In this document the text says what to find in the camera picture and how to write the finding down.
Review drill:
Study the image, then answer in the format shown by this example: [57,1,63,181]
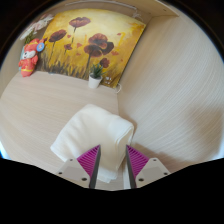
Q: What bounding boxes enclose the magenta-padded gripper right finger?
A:
[124,143,171,190]

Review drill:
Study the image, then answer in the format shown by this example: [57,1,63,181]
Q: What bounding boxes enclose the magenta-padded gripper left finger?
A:
[55,143,102,190]

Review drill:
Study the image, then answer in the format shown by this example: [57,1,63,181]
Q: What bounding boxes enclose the cream white towel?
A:
[49,103,135,190]

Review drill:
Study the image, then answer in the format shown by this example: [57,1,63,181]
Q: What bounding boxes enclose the small white potted plant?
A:
[87,63,104,90]

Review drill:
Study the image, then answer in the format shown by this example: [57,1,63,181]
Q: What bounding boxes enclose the red plush mouse toy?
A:
[18,38,46,78]

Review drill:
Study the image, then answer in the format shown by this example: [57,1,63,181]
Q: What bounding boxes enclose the yellow poppy flower painting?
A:
[35,8,147,89]

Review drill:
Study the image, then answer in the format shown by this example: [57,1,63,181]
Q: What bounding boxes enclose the slim white light bar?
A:
[73,0,141,11]

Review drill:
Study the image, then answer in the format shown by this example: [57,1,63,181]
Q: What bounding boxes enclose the white cable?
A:
[104,76,123,95]

